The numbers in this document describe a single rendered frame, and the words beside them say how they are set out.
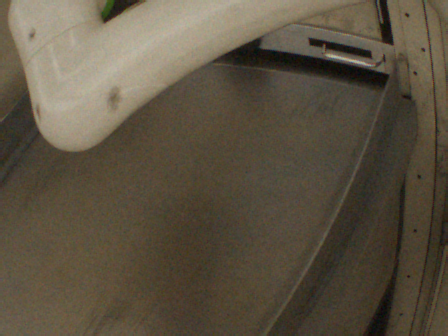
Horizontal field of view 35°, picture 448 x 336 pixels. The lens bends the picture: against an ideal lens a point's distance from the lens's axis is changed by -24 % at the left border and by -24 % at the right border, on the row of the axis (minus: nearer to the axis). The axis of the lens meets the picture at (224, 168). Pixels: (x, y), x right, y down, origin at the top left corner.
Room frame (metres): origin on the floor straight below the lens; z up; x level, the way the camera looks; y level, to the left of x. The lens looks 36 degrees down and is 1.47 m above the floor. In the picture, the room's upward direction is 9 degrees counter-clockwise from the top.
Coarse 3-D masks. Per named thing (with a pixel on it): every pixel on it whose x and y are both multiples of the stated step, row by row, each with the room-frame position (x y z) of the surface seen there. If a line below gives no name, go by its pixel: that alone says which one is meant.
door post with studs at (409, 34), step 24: (408, 0) 0.95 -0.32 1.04; (408, 24) 0.96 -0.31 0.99; (408, 48) 0.96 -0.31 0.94; (408, 72) 0.97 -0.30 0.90; (432, 96) 0.94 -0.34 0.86; (432, 120) 0.94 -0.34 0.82; (432, 144) 0.94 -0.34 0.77; (432, 168) 0.94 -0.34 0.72; (432, 192) 0.94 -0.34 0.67; (408, 288) 0.96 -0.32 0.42; (408, 312) 0.95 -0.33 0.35
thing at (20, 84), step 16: (0, 0) 1.19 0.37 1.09; (0, 16) 1.19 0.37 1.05; (0, 32) 1.19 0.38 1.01; (0, 48) 1.18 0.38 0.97; (16, 48) 1.21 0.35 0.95; (0, 64) 1.18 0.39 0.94; (16, 64) 1.21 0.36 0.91; (0, 80) 1.18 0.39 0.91; (16, 80) 1.21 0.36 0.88; (0, 96) 1.17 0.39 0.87; (16, 96) 1.17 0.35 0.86; (0, 112) 1.14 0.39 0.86
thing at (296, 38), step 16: (272, 32) 1.11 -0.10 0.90; (288, 32) 1.10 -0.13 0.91; (304, 32) 1.09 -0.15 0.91; (320, 32) 1.07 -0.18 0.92; (336, 32) 1.06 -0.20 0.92; (272, 48) 1.12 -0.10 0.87; (288, 48) 1.10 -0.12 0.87; (304, 48) 1.09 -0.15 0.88; (320, 48) 1.07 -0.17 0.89; (336, 48) 1.06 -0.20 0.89; (352, 48) 1.05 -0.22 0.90; (368, 48) 1.03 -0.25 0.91; (384, 48) 1.02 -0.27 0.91; (352, 64) 1.05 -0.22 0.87
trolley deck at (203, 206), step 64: (128, 128) 0.99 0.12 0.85; (192, 128) 0.96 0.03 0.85; (256, 128) 0.94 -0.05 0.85; (320, 128) 0.92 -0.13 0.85; (0, 192) 0.90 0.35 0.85; (64, 192) 0.87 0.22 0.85; (128, 192) 0.85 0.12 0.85; (192, 192) 0.83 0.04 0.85; (256, 192) 0.81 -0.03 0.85; (320, 192) 0.79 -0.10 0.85; (384, 192) 0.76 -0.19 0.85; (0, 256) 0.74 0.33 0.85; (64, 256) 0.73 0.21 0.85; (128, 256) 0.73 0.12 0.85; (192, 256) 0.72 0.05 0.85; (256, 256) 0.70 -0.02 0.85; (0, 320) 0.60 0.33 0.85; (64, 320) 0.61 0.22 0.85; (128, 320) 0.61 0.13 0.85; (192, 320) 0.60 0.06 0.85; (256, 320) 0.59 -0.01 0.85; (320, 320) 0.56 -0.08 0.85
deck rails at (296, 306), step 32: (384, 96) 0.87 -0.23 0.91; (0, 128) 0.99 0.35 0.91; (32, 128) 1.05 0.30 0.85; (384, 128) 0.86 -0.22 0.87; (0, 160) 0.97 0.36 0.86; (352, 192) 0.71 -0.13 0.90; (352, 224) 0.71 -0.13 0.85; (320, 256) 0.62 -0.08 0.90; (320, 288) 0.62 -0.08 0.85; (288, 320) 0.54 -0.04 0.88
